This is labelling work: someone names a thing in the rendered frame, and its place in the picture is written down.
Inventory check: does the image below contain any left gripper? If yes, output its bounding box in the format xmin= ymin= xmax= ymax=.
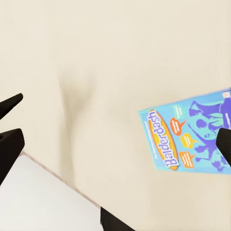
xmin=0 ymin=93 xmax=24 ymax=119

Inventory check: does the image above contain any board game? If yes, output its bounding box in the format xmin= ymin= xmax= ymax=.
xmin=138 ymin=87 xmax=231 ymax=175

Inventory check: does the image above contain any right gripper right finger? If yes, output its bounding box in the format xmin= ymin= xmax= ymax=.
xmin=216 ymin=128 xmax=231 ymax=167

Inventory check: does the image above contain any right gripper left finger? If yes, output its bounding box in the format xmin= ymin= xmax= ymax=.
xmin=0 ymin=128 xmax=25 ymax=186

